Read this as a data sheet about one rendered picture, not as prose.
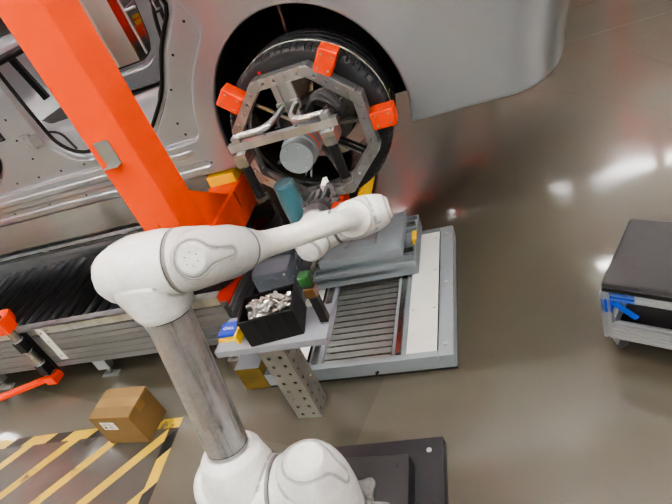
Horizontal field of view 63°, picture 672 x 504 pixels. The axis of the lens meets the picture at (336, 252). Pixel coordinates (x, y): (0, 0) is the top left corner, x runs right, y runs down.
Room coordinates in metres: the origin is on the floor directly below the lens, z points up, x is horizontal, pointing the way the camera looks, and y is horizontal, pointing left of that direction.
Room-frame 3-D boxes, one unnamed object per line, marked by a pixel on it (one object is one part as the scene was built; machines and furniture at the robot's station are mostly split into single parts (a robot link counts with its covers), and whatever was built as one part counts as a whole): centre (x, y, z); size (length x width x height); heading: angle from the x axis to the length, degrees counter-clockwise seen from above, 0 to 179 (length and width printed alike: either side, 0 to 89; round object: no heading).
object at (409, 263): (2.19, -0.14, 0.13); 0.50 x 0.36 x 0.10; 67
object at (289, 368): (1.53, 0.33, 0.21); 0.10 x 0.10 x 0.42; 67
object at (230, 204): (2.25, 0.38, 0.69); 0.52 x 0.17 x 0.35; 157
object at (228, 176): (2.41, 0.32, 0.71); 0.14 x 0.14 x 0.05; 67
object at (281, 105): (1.96, 0.06, 1.03); 0.19 x 0.18 x 0.11; 157
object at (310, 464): (0.81, 0.26, 0.53); 0.18 x 0.16 x 0.22; 67
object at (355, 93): (2.03, -0.08, 0.85); 0.54 x 0.07 x 0.54; 67
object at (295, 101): (1.88, -0.12, 1.03); 0.19 x 0.18 x 0.11; 157
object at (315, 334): (1.52, 0.31, 0.44); 0.43 x 0.17 x 0.03; 67
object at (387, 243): (2.19, -0.14, 0.32); 0.40 x 0.30 x 0.28; 67
